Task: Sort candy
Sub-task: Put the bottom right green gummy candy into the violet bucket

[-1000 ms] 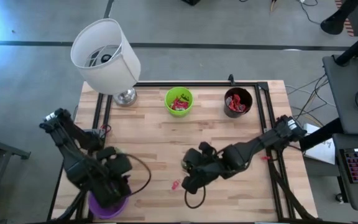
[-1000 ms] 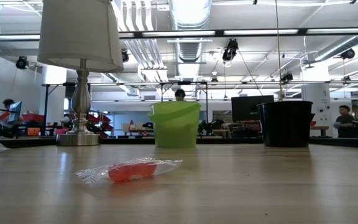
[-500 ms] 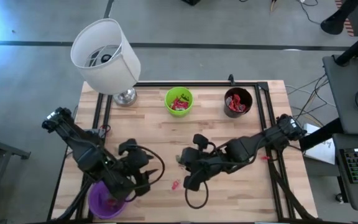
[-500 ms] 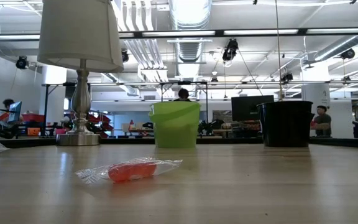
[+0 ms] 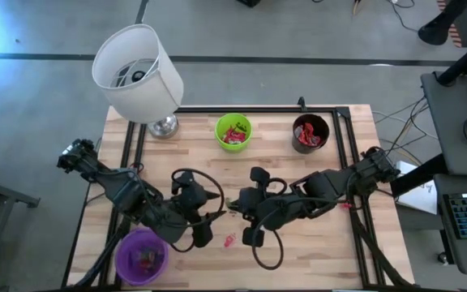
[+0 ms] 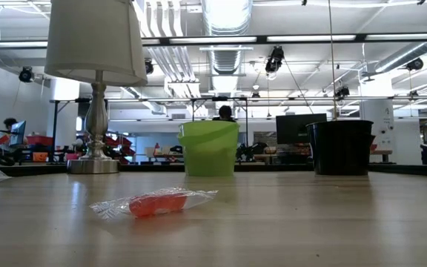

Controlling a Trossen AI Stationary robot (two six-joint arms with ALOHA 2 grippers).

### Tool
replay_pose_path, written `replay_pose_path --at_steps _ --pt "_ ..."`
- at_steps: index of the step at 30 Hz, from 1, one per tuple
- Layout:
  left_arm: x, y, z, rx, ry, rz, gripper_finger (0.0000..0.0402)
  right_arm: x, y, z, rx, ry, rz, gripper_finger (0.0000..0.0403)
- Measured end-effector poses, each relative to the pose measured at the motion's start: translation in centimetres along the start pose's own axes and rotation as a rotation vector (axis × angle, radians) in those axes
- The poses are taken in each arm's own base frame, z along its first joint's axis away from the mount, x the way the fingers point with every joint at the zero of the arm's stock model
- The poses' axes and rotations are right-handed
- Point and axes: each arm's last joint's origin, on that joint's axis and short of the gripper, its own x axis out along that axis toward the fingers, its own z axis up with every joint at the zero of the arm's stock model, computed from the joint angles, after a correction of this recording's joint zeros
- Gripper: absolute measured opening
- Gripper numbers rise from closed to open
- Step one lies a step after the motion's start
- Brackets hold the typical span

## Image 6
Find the thin vertical pole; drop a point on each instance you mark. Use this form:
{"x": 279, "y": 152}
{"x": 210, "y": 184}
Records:
{"x": 333, "y": 74}

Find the green plastic bucket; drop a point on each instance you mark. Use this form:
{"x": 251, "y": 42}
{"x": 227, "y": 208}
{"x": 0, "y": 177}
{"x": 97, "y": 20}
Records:
{"x": 208, "y": 148}

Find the black computer monitor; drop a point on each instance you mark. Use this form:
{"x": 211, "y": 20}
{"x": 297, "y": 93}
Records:
{"x": 291, "y": 128}

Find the white shade silver table lamp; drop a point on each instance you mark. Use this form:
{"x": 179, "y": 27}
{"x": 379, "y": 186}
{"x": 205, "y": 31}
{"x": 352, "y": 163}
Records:
{"x": 95, "y": 37}

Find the black plastic bucket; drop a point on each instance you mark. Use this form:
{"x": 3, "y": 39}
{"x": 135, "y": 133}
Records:
{"x": 341, "y": 148}

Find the person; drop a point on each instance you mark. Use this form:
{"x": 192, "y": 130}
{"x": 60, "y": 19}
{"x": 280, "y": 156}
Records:
{"x": 9, "y": 128}
{"x": 225, "y": 113}

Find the black hanging camera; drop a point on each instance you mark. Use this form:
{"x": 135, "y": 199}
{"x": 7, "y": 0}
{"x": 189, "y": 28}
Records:
{"x": 274, "y": 59}

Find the black background station frame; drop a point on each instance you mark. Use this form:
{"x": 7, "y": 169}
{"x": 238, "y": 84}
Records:
{"x": 273, "y": 98}

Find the small computer monitor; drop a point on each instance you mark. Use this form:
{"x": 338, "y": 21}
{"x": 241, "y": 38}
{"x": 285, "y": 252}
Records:
{"x": 18, "y": 133}

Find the red clear-wrapped candy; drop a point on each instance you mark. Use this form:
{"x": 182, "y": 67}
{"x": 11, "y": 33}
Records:
{"x": 158, "y": 204}

